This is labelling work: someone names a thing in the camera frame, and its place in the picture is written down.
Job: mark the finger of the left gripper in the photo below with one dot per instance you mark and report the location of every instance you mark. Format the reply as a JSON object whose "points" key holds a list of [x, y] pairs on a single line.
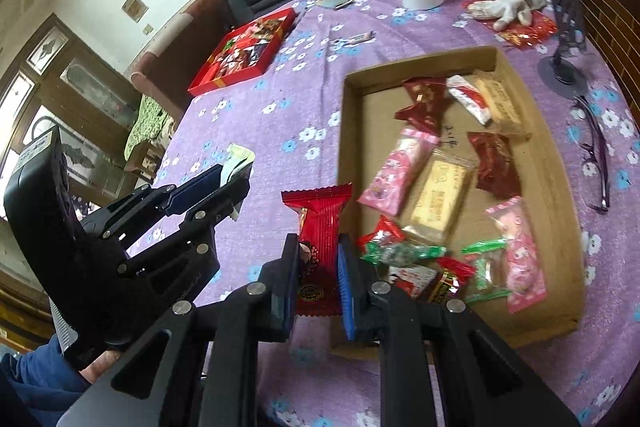
{"points": [[187, 195]]}

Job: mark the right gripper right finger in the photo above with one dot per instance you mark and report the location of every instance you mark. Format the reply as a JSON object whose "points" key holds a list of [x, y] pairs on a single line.
{"points": [[361, 321]]}

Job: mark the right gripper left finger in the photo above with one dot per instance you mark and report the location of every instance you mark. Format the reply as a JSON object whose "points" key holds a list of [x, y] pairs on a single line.
{"points": [[278, 309]]}

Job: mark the green clear candy wrapper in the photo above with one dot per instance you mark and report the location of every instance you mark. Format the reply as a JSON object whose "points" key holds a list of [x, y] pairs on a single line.
{"points": [[401, 254]]}

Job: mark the pale green snack packet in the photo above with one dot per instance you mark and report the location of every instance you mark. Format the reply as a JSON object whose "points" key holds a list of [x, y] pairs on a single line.
{"points": [[235, 180]]}

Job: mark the small red candy packet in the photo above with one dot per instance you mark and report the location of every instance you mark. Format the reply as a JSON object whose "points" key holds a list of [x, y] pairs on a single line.
{"points": [[386, 232]]}

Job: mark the red bar snack packet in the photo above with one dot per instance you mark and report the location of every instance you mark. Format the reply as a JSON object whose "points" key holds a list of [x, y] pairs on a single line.
{"points": [[319, 211]]}

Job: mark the red candy yellow label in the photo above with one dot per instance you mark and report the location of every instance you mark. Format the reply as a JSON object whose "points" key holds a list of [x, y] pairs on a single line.
{"points": [[450, 281]]}

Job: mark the beige cracker packet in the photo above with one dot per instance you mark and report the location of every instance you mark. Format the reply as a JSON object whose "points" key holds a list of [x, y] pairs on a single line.
{"points": [[440, 198]]}

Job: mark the green end clear candy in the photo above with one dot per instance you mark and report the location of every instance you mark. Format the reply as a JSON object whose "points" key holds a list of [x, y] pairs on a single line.
{"points": [[488, 259]]}

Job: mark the pink My Melody snack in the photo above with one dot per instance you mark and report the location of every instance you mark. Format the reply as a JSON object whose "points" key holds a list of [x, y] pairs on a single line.
{"points": [[397, 171], [524, 275]]}

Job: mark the large dark red foil candy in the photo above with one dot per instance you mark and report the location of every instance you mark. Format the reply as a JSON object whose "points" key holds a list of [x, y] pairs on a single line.
{"points": [[430, 102]]}

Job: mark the white red snack sachet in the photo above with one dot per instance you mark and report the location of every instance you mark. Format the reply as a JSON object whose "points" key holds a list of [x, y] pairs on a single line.
{"points": [[469, 97]]}

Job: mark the left hand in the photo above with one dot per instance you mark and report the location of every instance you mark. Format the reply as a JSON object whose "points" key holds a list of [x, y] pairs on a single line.
{"points": [[100, 365]]}

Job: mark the purple floral tablecloth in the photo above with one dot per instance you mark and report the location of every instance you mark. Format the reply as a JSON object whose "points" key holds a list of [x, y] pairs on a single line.
{"points": [[291, 119]]}

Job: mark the red candy gift box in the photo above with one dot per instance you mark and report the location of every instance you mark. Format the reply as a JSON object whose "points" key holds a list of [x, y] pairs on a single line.
{"points": [[244, 53]]}

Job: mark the dark wooden cabinet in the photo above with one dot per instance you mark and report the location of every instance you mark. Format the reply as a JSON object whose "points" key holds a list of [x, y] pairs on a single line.
{"points": [[56, 80]]}

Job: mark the brown cardboard tray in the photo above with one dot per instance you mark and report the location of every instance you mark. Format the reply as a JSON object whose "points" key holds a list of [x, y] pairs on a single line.
{"points": [[369, 132]]}

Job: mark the blue white candy bar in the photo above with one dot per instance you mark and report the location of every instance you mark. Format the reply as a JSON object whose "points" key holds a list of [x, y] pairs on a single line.
{"points": [[355, 40]]}

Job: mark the grey metal phone stand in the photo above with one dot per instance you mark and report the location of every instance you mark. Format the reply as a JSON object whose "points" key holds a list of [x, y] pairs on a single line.
{"points": [[556, 72]]}

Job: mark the red gold foil packet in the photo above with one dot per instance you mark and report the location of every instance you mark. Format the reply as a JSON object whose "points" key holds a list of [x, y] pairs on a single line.
{"points": [[515, 34]]}

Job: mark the purple frame eyeglasses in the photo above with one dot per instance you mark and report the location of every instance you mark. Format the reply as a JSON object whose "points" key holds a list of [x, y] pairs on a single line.
{"points": [[587, 135]]}

